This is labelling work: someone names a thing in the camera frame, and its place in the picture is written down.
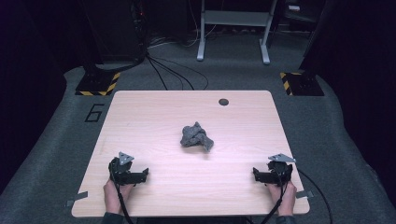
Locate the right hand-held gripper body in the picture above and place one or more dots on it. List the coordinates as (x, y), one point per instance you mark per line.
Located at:
(278, 174)

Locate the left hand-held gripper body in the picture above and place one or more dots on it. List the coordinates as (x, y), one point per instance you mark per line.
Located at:
(123, 174)

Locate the grey terry towel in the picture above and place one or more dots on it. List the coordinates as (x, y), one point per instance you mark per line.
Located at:
(194, 137)

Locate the person's left hand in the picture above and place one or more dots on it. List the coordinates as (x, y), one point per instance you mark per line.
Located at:
(112, 196)

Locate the person's right hand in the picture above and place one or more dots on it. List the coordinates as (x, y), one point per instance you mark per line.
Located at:
(288, 199)

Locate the grey tape strip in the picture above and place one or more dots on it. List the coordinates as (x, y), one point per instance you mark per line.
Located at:
(304, 194)
(76, 198)

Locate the dark curtain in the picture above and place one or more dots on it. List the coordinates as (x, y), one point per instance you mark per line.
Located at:
(361, 77)
(28, 77)

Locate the black equipment stand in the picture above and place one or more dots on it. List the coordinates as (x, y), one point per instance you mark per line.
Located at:
(112, 28)

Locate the black yellow striped base plate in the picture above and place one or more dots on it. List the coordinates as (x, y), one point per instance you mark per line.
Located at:
(98, 84)
(303, 84)

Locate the white desk frame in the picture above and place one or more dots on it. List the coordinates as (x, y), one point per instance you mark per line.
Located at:
(233, 18)

